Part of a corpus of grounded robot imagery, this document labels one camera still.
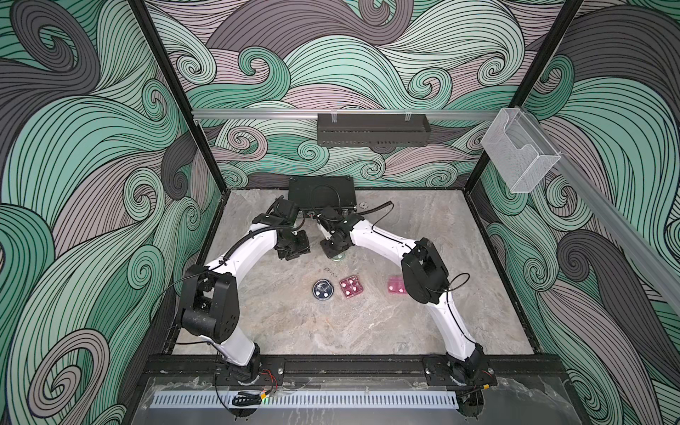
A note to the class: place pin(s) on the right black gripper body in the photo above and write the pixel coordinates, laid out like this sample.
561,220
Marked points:
331,246

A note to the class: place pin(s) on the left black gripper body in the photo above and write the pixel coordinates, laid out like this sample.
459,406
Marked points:
295,245

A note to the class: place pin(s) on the round dark blue pillbox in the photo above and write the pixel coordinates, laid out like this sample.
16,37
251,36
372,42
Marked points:
323,290

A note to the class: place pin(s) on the dark pink square pillbox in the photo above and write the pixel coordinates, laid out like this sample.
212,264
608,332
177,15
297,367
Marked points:
351,286

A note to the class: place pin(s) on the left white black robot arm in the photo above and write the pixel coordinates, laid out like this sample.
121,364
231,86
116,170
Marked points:
209,303

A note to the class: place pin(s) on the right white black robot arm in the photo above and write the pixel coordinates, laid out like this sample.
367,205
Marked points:
426,279

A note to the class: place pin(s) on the black hard carrying case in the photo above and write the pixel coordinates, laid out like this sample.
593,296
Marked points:
314,193

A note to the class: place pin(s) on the light pink square pillbox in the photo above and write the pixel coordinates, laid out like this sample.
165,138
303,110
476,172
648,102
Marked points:
396,285

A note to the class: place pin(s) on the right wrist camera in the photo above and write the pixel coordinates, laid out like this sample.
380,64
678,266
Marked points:
329,218

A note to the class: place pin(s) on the black perforated wall tray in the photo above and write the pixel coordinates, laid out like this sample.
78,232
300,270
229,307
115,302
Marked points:
373,131

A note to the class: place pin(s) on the aluminium wall rail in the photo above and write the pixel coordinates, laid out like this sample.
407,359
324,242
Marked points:
311,114

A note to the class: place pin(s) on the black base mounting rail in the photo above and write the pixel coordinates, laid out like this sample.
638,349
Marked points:
434,369

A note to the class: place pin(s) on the clear plastic wall bin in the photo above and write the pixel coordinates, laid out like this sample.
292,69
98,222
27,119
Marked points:
520,150

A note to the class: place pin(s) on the white slotted cable duct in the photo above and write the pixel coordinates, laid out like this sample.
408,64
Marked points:
310,399

